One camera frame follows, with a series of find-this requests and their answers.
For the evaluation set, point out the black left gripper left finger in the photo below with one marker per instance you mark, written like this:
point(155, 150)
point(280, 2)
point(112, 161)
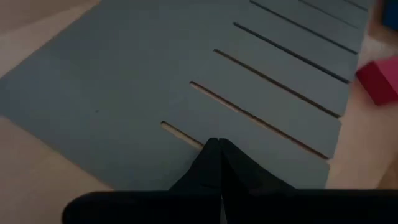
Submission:
point(202, 174)

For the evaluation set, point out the red rectangular block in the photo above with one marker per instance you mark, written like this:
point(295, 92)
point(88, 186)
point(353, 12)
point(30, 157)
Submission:
point(379, 81)

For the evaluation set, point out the short grey slotted divider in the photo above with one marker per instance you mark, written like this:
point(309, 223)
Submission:
point(140, 77)

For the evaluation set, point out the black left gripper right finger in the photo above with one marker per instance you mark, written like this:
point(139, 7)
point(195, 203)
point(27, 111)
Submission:
point(242, 174)

